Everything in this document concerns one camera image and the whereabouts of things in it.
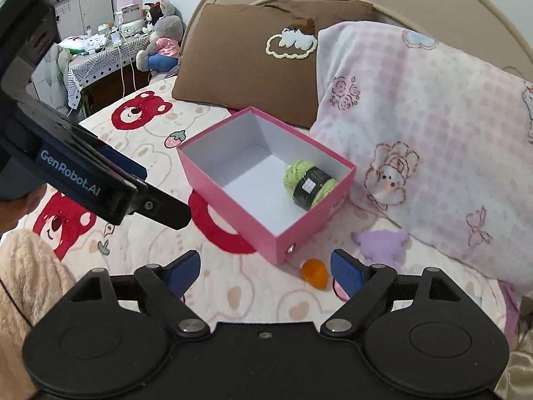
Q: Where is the beige satin cloth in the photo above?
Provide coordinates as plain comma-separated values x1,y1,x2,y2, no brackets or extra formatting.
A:
495,333,533,400

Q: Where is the grey white hanging cloth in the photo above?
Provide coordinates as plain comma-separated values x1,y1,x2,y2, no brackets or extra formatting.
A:
31,44,70,112

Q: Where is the orange makeup sponge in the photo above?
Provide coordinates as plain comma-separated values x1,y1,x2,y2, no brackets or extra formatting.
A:
302,259,331,289

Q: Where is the purple plush toy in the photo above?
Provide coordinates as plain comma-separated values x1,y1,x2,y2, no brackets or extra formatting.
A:
352,229,411,266

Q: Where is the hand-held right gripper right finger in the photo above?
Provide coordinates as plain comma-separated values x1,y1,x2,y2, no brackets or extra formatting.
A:
320,249,463,338

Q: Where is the pink cardboard box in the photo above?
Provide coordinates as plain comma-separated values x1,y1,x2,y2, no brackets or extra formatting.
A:
177,107,356,266

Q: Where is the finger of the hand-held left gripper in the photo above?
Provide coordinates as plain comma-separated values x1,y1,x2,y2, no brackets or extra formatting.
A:
98,146,148,181
130,181,192,229

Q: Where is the green yarn ball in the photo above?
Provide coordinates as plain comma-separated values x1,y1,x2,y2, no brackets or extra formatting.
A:
283,159,340,210

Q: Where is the grey plush toy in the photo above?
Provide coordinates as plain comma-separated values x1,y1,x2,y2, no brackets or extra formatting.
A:
135,0,186,72

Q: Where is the pink printed blanket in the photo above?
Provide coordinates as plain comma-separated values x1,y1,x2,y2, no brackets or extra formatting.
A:
310,21,533,285

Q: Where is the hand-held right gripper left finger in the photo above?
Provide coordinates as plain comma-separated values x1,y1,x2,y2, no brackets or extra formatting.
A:
69,250,211,339

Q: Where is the table with patterned tablecloth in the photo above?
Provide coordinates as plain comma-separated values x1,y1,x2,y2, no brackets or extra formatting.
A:
58,33,153,109

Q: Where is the brown pillow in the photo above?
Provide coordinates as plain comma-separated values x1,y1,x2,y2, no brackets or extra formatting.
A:
172,2,374,130

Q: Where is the white charging cable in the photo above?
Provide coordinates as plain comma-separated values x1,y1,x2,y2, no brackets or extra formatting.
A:
118,39,139,96

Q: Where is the white appliance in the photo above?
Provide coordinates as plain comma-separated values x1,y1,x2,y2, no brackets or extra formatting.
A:
116,4,145,35

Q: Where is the black plush toy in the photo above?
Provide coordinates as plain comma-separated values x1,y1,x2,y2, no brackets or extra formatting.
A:
143,2,165,34

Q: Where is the person's left hand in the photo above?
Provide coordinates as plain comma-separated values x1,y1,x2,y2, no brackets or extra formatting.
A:
0,187,47,238

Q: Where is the white cabinet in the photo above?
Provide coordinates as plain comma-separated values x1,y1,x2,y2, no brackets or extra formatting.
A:
42,0,116,40

